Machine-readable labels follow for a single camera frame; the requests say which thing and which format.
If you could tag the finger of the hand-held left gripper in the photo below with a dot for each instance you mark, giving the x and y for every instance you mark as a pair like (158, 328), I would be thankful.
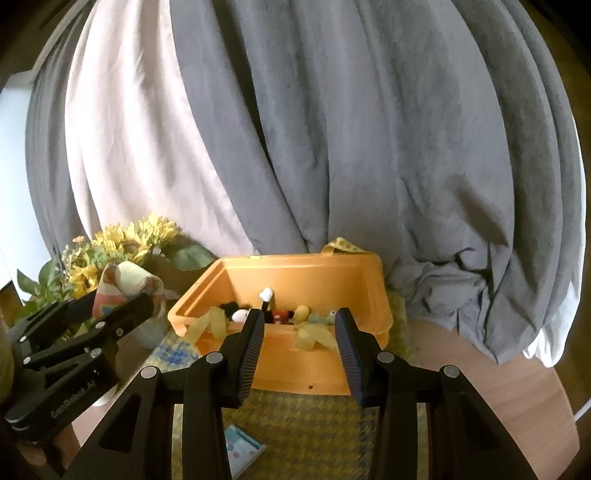
(51, 321)
(120, 323)

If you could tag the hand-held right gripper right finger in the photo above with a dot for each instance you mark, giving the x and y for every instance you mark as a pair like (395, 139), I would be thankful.
(348, 350)

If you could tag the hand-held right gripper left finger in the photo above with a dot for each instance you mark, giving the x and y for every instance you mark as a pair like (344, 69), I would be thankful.
(251, 350)

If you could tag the patterned cloth pouch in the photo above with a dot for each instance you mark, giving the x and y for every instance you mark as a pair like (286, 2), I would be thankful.
(129, 281)

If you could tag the orange plastic box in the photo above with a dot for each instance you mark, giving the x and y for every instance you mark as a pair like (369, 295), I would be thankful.
(298, 369)

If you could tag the small teal soft toy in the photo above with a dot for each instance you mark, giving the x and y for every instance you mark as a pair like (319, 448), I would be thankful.
(323, 318)

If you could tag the black mouse plush toy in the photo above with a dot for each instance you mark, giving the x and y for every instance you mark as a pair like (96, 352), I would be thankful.
(279, 316)

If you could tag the sunflower bouquet with green leaves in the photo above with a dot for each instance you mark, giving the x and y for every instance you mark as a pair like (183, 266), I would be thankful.
(115, 240)

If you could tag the yellow plaid mat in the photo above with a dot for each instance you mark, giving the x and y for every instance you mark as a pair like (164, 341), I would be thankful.
(295, 424)

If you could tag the pocket tissue packet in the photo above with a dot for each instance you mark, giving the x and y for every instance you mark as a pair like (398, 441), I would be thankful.
(242, 450)

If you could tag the grey curtain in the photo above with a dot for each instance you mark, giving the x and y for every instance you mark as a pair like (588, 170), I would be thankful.
(51, 175)
(369, 138)

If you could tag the beige curtain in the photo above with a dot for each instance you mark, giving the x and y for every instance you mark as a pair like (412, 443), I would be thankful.
(138, 161)

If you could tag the white curtain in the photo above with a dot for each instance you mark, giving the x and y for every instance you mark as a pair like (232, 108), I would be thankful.
(561, 323)

